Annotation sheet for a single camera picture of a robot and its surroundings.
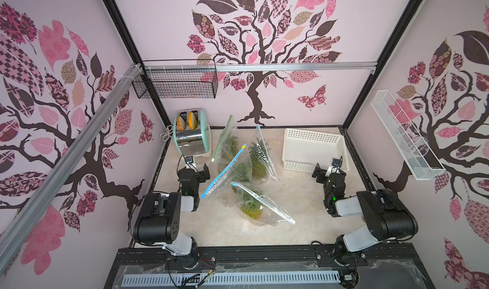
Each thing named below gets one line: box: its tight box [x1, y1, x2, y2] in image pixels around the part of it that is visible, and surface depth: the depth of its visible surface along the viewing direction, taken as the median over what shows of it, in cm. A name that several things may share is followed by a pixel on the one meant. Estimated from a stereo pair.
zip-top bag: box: [229, 182, 297, 226], surface depth 64 cm
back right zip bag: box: [248, 125, 279, 183], surface depth 79 cm
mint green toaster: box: [173, 107, 213, 158], surface depth 101 cm
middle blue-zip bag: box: [200, 144, 253, 205], surface depth 71 cm
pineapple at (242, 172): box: [231, 162, 253, 183], surface depth 80 cm
